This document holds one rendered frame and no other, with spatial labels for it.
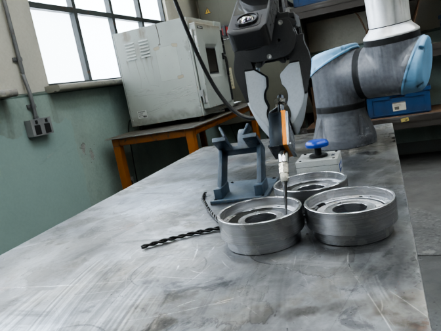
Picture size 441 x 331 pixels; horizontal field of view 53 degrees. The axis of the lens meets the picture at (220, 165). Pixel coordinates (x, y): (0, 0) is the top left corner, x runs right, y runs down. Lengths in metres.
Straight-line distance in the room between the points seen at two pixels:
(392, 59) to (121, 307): 0.75
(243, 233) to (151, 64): 2.49
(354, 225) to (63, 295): 0.33
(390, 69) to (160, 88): 2.10
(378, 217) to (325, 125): 0.59
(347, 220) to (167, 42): 2.49
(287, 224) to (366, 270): 0.10
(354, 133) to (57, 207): 1.88
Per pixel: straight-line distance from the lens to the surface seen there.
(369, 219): 0.50
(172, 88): 2.89
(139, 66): 2.99
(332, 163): 0.75
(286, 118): 0.56
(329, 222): 0.50
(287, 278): 0.46
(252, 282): 0.46
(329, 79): 1.06
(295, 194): 0.60
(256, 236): 0.51
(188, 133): 2.63
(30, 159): 2.47
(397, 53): 1.00
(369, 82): 1.03
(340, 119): 1.06
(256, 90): 0.57
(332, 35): 4.58
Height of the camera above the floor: 1.00
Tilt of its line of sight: 11 degrees down
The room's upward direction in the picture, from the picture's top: 10 degrees counter-clockwise
